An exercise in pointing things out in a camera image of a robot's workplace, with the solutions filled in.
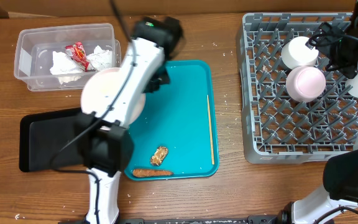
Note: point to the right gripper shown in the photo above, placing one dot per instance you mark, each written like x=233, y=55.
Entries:
x=325, y=45

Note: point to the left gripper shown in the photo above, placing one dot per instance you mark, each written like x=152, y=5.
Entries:
x=164, y=79

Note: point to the white cup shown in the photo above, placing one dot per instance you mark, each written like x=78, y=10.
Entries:
x=354, y=86

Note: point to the pale green bowl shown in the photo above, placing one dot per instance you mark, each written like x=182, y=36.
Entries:
x=296, y=53

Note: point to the silver foil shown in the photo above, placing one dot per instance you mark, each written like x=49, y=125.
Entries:
x=100, y=59

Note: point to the large white plate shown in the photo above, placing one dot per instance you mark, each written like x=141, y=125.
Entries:
x=99, y=92

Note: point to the wooden chopstick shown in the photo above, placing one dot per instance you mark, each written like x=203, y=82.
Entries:
x=210, y=130

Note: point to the golden fried food piece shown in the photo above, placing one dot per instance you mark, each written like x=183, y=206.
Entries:
x=159, y=156

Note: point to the red snack wrapper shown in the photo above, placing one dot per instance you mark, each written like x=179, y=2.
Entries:
x=77, y=53

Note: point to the white napkin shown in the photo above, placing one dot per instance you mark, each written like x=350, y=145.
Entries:
x=64, y=66

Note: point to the brown fried stick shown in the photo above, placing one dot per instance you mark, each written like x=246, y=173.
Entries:
x=143, y=173

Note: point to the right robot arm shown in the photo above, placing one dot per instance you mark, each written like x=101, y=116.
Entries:
x=339, y=191

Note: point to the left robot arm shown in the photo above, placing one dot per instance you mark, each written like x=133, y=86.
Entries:
x=106, y=148

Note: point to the teal serving tray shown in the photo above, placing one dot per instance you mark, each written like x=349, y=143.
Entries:
x=176, y=117

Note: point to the clear plastic bin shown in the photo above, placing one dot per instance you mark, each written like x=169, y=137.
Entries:
x=33, y=58

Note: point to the black tray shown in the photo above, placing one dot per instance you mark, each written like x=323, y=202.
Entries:
x=42, y=135

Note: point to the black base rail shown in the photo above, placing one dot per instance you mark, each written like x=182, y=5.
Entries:
x=255, y=219

